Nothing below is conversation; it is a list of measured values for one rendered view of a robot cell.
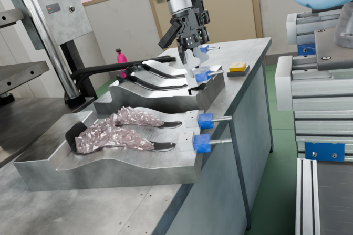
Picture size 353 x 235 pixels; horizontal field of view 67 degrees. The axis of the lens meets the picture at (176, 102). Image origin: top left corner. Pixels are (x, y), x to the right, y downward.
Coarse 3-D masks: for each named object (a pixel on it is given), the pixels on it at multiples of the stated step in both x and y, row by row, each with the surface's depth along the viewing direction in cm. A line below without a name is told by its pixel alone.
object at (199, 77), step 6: (186, 72) 91; (198, 72) 91; (204, 72) 87; (210, 72) 88; (216, 72) 87; (222, 72) 86; (186, 78) 91; (192, 78) 90; (198, 78) 89; (204, 78) 88; (192, 84) 91; (198, 84) 90
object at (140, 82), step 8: (136, 64) 116; (144, 64) 115; (128, 72) 112; (152, 72) 112; (160, 72) 113; (128, 80) 104; (136, 80) 106; (152, 88) 103; (160, 88) 103; (168, 88) 100; (176, 88) 98; (184, 88) 94
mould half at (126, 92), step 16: (160, 64) 118; (144, 80) 106; (160, 80) 108; (176, 80) 104; (208, 80) 95; (112, 96) 105; (128, 96) 101; (144, 96) 98; (160, 96) 94; (176, 96) 90; (192, 96) 87; (208, 96) 95; (112, 112) 111; (176, 112) 94
